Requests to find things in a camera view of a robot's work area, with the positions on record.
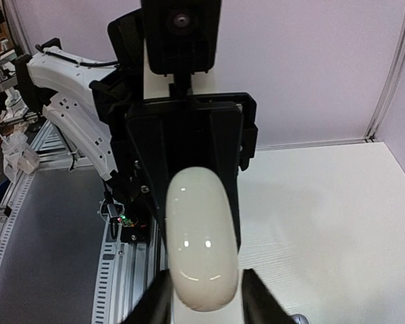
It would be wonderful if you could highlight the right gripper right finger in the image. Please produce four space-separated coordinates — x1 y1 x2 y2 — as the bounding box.
242 269 292 324

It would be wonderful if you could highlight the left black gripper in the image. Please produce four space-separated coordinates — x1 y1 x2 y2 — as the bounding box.
94 90 258 249

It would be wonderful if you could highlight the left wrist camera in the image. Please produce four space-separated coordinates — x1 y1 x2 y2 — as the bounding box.
141 0 221 98

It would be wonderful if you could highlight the blue-grey earbud charging case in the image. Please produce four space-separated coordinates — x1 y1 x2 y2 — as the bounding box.
291 314 311 324

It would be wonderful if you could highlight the left aluminium frame post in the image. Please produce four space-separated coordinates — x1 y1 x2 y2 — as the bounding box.
363 12 405 142

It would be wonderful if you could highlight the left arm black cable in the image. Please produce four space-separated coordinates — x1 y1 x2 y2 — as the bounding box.
36 45 122 68

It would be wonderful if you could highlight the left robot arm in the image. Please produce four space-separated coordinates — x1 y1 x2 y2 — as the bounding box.
15 38 258 242

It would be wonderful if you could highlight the white earbud charging case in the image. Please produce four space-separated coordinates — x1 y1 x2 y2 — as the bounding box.
165 167 239 312

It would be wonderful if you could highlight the front aluminium rail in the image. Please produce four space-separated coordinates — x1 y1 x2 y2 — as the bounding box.
0 123 166 323

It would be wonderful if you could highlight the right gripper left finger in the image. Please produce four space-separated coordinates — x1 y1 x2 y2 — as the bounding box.
121 270 172 324

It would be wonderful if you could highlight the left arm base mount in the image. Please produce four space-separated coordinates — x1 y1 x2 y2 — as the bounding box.
98 181 154 244

